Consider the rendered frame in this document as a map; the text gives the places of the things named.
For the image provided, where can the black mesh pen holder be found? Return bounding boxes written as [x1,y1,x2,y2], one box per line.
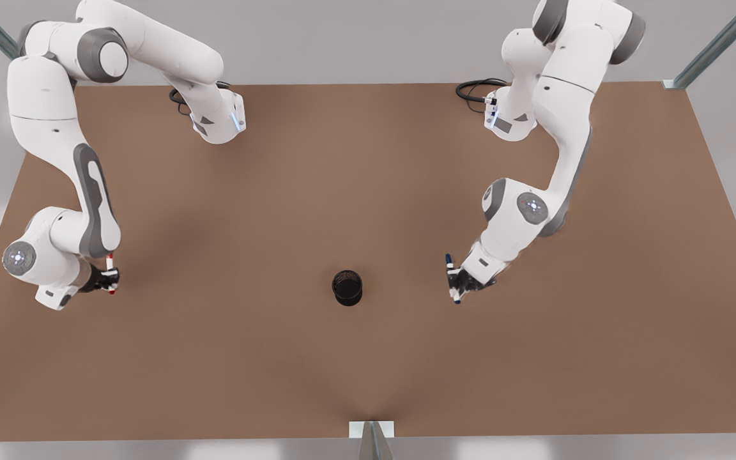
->
[332,270,364,307]

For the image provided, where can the black cable loop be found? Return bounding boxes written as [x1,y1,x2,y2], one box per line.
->
[169,81,232,116]
[456,78,510,114]

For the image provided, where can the blue and white pen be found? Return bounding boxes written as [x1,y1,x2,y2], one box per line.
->
[445,253,462,305]

